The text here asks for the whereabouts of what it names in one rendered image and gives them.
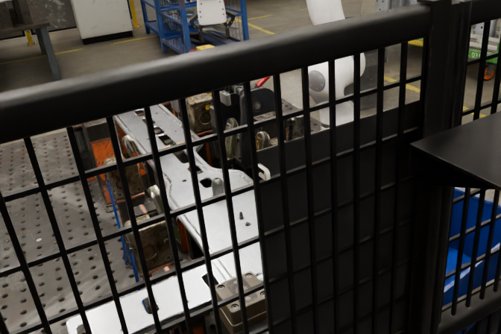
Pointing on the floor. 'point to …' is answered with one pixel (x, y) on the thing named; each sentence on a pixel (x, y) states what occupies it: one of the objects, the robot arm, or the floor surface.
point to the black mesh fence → (464, 6)
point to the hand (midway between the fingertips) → (215, 37)
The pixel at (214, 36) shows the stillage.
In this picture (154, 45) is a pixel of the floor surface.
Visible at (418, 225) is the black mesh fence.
